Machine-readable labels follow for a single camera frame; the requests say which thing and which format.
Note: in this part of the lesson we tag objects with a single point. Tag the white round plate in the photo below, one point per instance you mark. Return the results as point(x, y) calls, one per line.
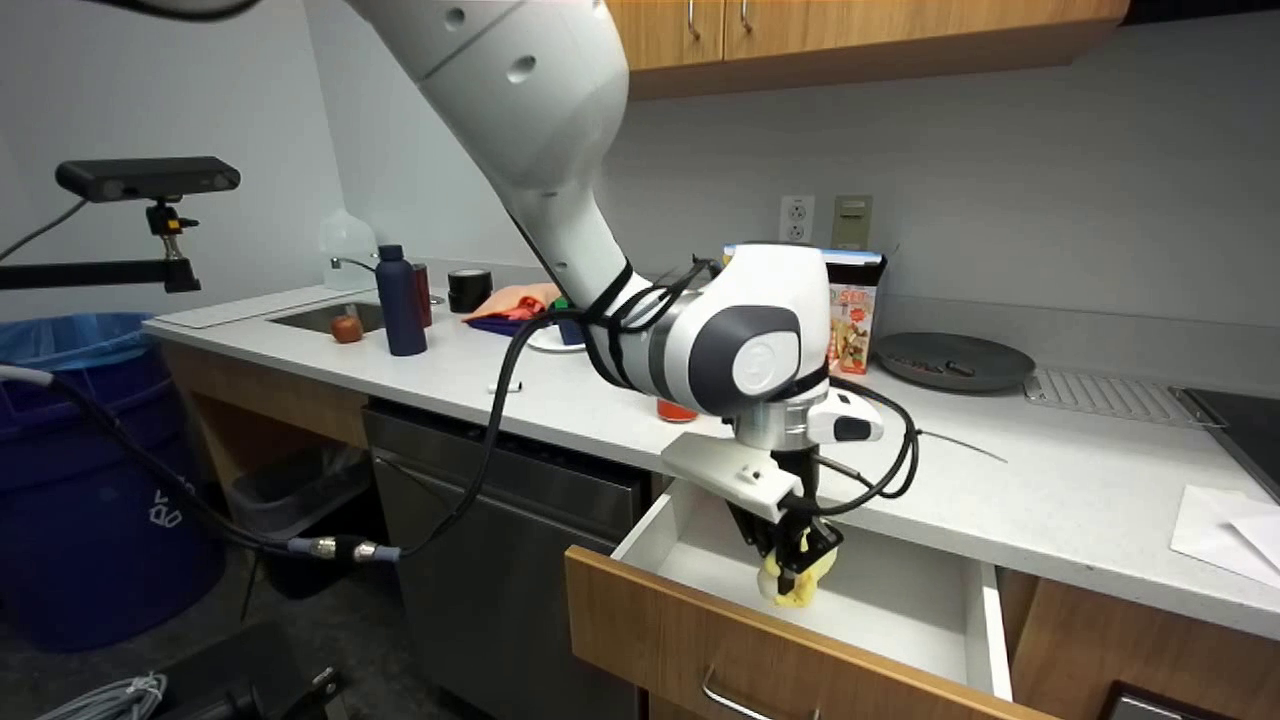
point(550, 343)

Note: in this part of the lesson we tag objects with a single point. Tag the grey wall switch plate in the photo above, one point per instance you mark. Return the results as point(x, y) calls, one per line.
point(853, 221)

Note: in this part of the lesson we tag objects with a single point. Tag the blue toy food carton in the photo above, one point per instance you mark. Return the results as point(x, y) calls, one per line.
point(859, 312)

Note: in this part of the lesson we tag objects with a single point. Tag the wooden drawer white interior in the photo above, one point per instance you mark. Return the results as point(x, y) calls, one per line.
point(883, 585)

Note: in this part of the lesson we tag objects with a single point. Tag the wooden base cabinet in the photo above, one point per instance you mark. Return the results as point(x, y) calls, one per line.
point(1160, 652)

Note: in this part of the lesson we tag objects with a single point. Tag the blue recycling bin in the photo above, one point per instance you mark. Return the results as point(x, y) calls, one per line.
point(93, 495)

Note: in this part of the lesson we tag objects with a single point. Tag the yellow toy banana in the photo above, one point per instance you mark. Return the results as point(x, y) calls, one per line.
point(796, 592)

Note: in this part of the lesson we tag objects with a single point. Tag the clear plastic bag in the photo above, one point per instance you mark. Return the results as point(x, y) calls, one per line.
point(107, 698)

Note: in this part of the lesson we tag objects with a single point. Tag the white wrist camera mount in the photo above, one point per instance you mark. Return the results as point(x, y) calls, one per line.
point(727, 475)

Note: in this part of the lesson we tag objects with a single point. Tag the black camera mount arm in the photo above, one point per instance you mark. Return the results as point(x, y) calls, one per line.
point(93, 272)

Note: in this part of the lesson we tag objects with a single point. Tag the dark blue bottle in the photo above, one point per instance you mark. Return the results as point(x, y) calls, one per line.
point(400, 303)

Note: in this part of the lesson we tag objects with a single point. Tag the stainless steel dishwasher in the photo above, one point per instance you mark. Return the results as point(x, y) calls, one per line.
point(534, 481)

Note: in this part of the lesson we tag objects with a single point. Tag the white wall outlet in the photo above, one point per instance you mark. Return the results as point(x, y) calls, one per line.
point(796, 221)

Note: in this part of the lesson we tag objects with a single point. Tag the white cloth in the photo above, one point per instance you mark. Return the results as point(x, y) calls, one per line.
point(1223, 534)

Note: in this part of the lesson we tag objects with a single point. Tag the steel sink basin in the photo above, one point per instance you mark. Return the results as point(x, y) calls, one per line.
point(327, 317)

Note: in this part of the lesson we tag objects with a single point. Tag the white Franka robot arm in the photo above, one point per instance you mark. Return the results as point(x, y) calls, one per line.
point(534, 107)

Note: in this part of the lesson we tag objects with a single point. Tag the blue cup green rim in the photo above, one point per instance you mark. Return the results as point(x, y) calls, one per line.
point(569, 327)

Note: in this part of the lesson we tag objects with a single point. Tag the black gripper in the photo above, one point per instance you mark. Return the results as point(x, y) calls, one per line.
point(801, 513)

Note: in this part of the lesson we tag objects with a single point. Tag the wooden wall cabinet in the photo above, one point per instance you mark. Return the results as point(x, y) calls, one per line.
point(867, 33)

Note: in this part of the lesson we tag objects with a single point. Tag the black stovetop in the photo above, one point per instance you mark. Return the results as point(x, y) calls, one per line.
point(1244, 426)

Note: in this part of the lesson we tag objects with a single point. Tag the black cup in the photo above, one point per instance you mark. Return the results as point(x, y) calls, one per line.
point(468, 288)

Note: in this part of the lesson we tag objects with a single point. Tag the black trash bin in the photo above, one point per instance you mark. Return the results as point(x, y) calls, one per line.
point(301, 513)

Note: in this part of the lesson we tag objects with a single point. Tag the small orange round object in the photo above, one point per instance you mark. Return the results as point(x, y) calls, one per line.
point(351, 327)

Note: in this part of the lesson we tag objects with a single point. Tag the black stereo camera bar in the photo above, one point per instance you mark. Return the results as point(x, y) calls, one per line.
point(145, 179)

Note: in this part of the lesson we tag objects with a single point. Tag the black round pan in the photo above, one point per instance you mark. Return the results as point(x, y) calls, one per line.
point(953, 360)

